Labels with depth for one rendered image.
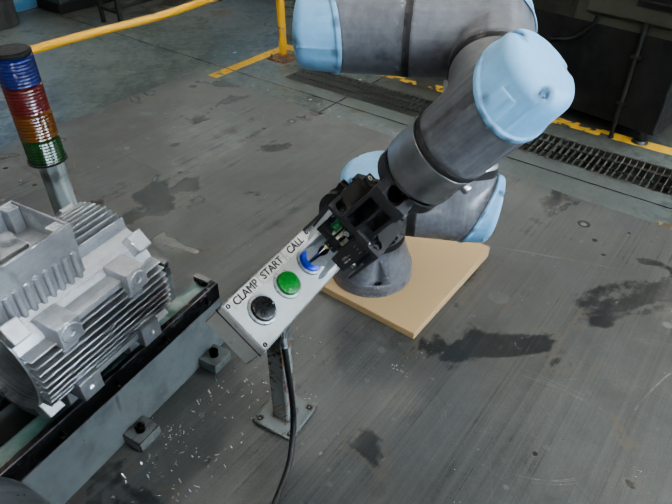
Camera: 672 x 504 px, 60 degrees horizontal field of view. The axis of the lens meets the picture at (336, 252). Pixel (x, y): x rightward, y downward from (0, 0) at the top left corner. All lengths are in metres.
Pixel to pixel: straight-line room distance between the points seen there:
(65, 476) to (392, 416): 0.44
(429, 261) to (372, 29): 0.65
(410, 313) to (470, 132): 0.59
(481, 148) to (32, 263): 0.47
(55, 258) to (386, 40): 0.42
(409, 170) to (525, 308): 0.63
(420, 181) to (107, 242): 0.42
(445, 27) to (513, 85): 0.12
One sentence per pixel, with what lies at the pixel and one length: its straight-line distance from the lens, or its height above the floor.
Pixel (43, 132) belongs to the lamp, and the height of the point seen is 1.09.
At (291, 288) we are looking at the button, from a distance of 0.68.
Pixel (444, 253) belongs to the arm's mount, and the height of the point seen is 0.82.
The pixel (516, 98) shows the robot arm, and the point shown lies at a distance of 0.45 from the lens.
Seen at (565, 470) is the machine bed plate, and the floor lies 0.80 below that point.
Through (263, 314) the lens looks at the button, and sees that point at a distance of 0.65.
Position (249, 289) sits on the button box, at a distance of 0.66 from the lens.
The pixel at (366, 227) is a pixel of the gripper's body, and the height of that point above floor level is 1.19.
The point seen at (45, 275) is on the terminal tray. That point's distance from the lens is 0.71.
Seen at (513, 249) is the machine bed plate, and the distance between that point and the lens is 1.22.
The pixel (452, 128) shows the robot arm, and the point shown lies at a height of 1.31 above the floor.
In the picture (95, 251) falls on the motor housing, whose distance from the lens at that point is 0.76.
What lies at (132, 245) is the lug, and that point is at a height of 1.08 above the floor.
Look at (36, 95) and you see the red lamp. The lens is 1.05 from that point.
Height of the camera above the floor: 1.52
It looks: 38 degrees down
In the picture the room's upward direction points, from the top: straight up
